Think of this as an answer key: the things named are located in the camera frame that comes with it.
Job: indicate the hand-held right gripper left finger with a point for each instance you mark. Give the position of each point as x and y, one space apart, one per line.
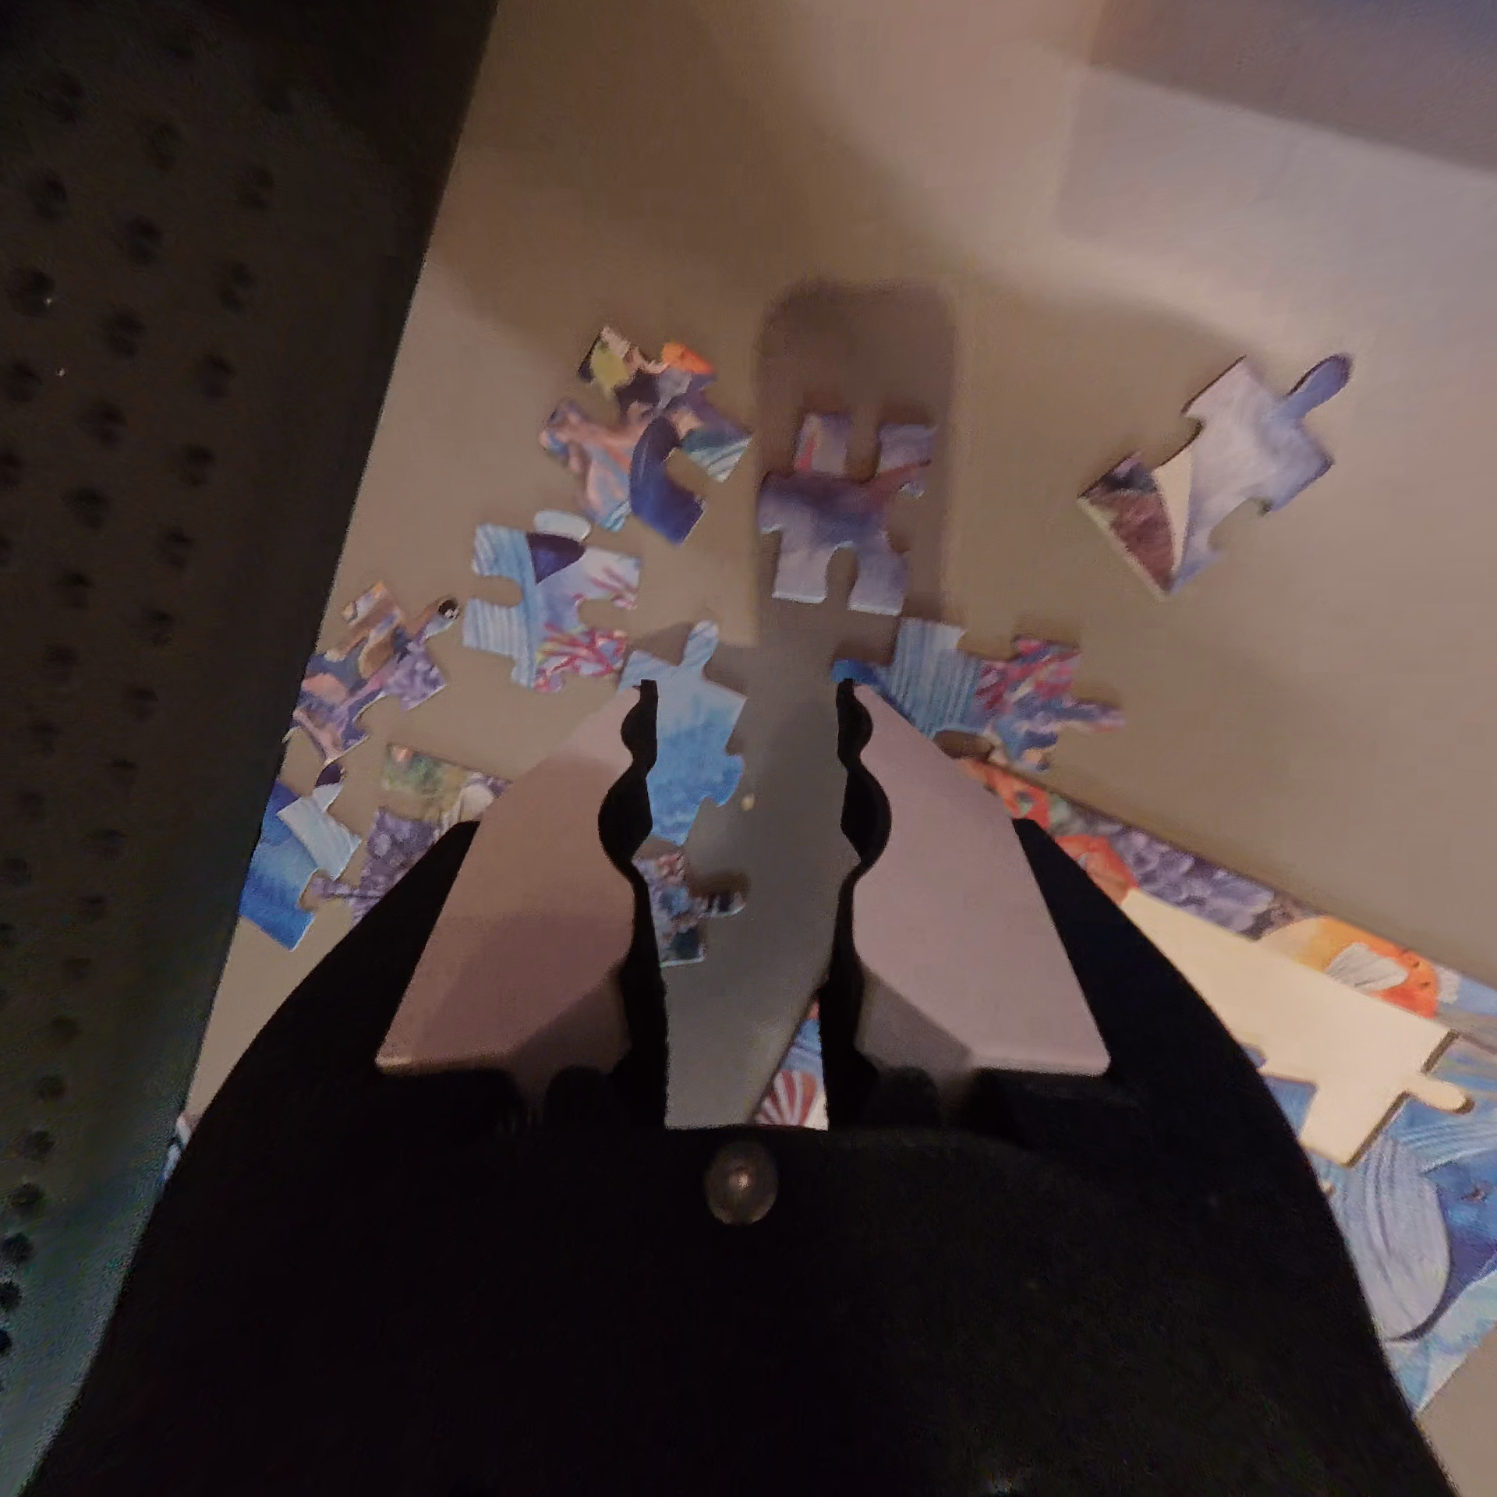
503 959

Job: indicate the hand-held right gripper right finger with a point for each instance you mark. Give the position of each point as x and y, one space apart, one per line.
982 959

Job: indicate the urchin and green puzzle piece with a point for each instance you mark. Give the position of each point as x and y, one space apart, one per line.
426 777

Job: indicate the striped blue coral puzzle piece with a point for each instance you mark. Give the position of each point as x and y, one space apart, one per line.
936 684

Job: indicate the jigsaw puzzle pieces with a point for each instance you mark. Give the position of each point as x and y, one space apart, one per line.
831 526

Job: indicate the black perforated padded panel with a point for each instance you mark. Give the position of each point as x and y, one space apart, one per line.
152 584

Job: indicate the puzzle frame board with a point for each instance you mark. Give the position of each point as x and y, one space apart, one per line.
1287 1005

